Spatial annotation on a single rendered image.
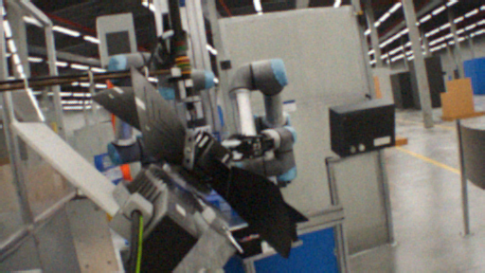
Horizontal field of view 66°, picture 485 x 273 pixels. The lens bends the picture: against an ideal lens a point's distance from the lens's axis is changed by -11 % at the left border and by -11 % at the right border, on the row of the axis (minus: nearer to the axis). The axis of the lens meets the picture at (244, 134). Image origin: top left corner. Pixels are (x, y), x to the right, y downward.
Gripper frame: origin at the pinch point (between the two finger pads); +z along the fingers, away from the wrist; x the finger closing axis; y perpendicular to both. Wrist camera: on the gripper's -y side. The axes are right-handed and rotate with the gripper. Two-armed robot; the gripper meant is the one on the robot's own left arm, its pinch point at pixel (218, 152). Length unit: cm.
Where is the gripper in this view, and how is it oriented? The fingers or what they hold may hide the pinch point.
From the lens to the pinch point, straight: 132.6
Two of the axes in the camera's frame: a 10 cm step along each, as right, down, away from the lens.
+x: 0.9, 9.9, 1.3
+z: -6.7, 1.6, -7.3
